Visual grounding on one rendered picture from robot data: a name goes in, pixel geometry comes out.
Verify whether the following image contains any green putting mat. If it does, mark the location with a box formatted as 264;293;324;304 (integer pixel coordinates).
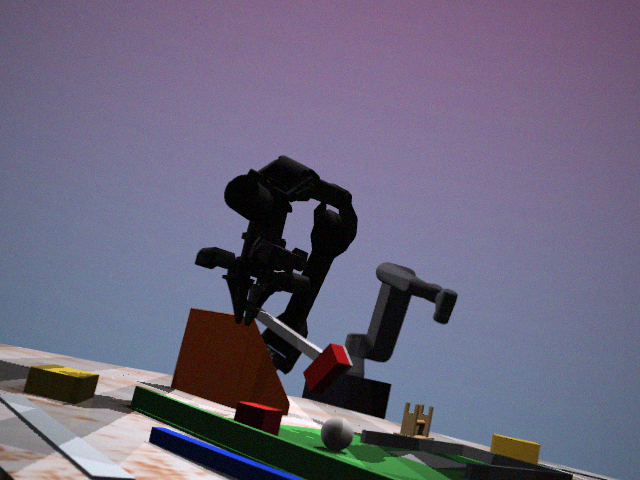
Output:
126;405;469;480

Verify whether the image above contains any red putter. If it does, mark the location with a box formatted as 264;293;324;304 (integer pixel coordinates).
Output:
245;299;353;394

